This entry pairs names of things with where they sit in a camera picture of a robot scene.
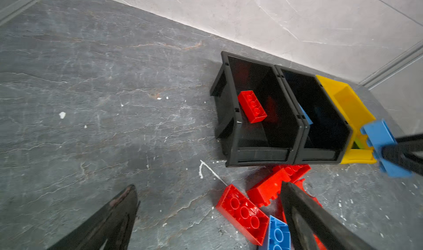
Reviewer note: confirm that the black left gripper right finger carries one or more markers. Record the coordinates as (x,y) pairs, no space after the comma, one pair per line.
(338,237)

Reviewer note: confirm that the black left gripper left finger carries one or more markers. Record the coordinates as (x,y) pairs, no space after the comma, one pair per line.
(110,228)

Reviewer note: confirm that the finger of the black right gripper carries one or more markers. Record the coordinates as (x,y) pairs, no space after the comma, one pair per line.
(404,156)
(410,139)

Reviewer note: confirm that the blue square lego brick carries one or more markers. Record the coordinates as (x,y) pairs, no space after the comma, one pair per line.
(378,135)

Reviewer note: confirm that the red arch lego piece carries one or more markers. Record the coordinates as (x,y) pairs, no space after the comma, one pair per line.
(304,218)

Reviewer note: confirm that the red long lego brick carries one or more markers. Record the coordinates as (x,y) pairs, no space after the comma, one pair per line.
(269,188)

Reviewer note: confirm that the red lego plate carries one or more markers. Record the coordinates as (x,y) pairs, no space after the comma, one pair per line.
(243,214)

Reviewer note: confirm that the red lego brick bottom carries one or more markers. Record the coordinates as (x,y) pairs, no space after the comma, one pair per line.
(251,106)

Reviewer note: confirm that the yellow plastic bin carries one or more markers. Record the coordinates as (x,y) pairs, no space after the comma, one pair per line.
(356,114)

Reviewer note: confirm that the black plastic bin middle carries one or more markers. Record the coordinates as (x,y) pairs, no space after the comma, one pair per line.
(326,140)

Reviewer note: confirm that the black plastic bin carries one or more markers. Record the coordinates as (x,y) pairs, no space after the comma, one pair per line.
(326,140)
(275,140)

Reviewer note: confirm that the black plastic bin left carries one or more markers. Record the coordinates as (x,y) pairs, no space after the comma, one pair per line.
(275,140)

